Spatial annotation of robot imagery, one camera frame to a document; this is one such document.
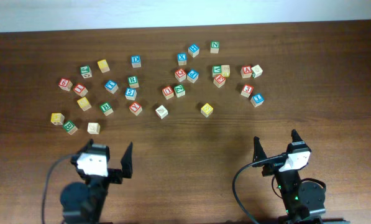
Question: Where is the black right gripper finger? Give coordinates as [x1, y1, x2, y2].
[252, 136, 267, 167]
[291, 129, 303, 143]

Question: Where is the yellow S block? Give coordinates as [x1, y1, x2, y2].
[76, 97, 91, 111]
[201, 103, 214, 118]

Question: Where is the green R block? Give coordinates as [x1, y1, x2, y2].
[127, 76, 139, 88]

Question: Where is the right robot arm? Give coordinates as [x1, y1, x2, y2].
[253, 130, 347, 223]

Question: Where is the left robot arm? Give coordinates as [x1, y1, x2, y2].
[60, 139, 133, 224]

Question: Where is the plain wooden block left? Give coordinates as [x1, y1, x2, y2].
[87, 123, 101, 134]

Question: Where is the plain wooden block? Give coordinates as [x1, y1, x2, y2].
[87, 123, 101, 134]
[251, 65, 263, 78]
[155, 105, 168, 119]

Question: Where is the green B block lower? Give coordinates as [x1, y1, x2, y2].
[63, 120, 78, 135]

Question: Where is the green b block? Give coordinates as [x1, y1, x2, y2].
[99, 102, 114, 116]
[63, 120, 78, 135]

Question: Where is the yellow W block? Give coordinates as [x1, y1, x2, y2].
[50, 113, 65, 125]

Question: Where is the green B block upper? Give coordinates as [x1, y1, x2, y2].
[99, 102, 114, 116]

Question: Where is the blue I block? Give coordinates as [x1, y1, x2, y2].
[250, 93, 264, 107]

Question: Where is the red Y block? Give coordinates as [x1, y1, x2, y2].
[129, 102, 142, 116]

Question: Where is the red I block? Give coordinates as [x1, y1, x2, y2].
[73, 83, 88, 97]

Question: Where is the plain wooden block centre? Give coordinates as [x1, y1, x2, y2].
[155, 105, 168, 119]

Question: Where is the blue T block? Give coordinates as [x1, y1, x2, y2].
[104, 80, 119, 94]

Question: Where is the red 3 block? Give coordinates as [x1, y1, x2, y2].
[240, 84, 254, 98]

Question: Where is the red 6 block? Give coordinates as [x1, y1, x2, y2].
[58, 78, 73, 91]

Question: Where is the blue 5 block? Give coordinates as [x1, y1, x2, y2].
[125, 88, 137, 101]

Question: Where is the green C block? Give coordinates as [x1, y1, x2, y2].
[80, 65, 92, 79]

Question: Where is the plain wooden block right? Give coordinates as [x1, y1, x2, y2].
[251, 65, 263, 78]

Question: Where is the red U block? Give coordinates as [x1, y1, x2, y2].
[162, 86, 174, 100]

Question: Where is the yellow block top left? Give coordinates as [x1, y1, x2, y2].
[98, 59, 110, 73]

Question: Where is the red A block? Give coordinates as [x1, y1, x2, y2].
[240, 65, 253, 78]

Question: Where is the red E block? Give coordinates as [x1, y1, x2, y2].
[213, 74, 226, 88]

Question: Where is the green Z block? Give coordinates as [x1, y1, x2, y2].
[174, 85, 186, 98]

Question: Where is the yellow edged 8 block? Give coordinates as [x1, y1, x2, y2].
[221, 65, 231, 77]

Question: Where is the green V block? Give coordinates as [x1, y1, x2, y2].
[212, 65, 222, 77]

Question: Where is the blue D block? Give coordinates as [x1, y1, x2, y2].
[131, 55, 142, 68]

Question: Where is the red Q block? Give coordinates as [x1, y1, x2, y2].
[175, 68, 187, 82]

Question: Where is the blue P block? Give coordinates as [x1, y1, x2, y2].
[187, 69, 199, 83]

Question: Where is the green N block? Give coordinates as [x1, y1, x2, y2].
[210, 41, 220, 54]

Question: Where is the blue X block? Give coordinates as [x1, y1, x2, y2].
[177, 53, 187, 66]

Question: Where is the blue H block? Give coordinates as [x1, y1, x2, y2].
[188, 44, 200, 58]

